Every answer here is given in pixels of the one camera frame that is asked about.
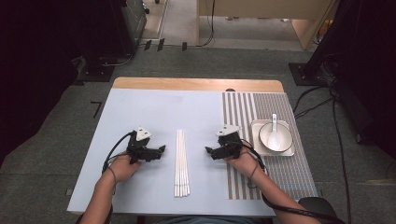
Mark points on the single white chopstick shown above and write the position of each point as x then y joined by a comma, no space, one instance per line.
184,168
186,174

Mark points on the dark curtain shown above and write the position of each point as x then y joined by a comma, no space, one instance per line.
37,62
373,77

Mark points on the person's right hand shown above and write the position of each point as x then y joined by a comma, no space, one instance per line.
246,165

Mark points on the white ceramic spoon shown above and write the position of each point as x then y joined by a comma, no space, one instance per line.
274,140

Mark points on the grey striped placemat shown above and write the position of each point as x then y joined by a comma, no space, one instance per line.
280,174

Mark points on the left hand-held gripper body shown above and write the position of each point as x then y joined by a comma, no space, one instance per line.
137,146

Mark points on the white bowl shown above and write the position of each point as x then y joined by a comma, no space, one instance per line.
284,137

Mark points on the black stand base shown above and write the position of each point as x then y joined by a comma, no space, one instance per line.
96,73

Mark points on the black corner tape mark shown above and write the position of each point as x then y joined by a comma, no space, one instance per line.
97,107

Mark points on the black equipment cabinet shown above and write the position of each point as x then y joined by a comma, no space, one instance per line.
134,25

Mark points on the light wooden desk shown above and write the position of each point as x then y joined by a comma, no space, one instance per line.
264,7

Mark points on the row of white chopsticks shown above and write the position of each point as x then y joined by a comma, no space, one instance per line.
178,168

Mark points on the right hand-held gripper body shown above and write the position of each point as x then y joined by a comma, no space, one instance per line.
231,143

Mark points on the person's blue clothing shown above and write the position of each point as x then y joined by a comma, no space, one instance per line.
205,220

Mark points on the small black round object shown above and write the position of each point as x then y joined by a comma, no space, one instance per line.
230,90

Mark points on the black chair seat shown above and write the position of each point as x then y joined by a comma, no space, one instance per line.
320,207

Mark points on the person's left hand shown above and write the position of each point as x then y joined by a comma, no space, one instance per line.
123,169

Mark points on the black stand with pole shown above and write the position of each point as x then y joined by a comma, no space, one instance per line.
308,73

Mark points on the white square plate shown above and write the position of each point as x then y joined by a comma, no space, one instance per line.
256,137

